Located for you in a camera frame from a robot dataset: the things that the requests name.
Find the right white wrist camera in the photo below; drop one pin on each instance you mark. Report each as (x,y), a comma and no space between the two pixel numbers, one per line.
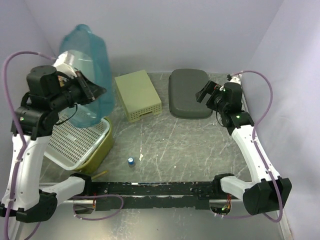
(235,78)

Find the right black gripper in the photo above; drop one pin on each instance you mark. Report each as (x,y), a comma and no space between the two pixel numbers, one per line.
(208,88)

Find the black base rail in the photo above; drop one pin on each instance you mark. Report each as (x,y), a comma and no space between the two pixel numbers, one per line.
(199,195)

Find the dark grey basin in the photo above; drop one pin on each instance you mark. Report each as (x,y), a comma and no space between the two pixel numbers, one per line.
(183,84)

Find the white perforated basket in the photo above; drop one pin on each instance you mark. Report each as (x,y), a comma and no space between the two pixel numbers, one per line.
(69,147)

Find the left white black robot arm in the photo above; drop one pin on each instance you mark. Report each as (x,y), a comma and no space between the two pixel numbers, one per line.
(32,127)

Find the yellow wooden stick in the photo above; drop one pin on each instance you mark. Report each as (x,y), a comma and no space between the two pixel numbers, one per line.
(99,175)

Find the pale green perforated basket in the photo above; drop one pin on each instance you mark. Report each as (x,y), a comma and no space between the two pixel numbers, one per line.
(138,95)

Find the teal transparent basin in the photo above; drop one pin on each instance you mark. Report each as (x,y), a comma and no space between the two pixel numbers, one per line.
(91,58)

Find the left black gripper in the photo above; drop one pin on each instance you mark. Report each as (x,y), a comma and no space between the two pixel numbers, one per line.
(92,90)

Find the small blue capped bottle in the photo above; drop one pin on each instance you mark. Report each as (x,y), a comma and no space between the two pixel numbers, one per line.
(131,162)

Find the aluminium frame rail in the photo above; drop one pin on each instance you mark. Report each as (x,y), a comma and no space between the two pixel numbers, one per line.
(284,224)

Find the large olive green container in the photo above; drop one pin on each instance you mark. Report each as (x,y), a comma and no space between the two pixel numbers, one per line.
(99,154)

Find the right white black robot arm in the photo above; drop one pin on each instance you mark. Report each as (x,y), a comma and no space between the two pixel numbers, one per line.
(267,191)

